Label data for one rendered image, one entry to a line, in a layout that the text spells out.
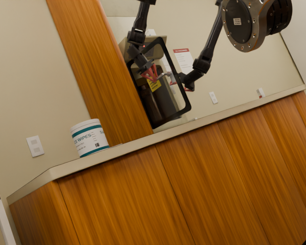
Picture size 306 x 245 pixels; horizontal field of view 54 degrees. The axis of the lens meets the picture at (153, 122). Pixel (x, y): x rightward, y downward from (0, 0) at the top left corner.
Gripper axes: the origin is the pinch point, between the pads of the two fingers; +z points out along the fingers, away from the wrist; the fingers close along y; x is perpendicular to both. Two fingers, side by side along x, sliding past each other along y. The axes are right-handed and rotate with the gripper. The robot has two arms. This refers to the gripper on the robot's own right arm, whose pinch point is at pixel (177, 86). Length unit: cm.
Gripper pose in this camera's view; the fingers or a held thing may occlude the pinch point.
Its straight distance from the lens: 177.5
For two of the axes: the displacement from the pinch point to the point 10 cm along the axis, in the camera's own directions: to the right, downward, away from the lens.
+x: -0.8, 8.9, -4.5
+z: -5.6, 3.3, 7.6
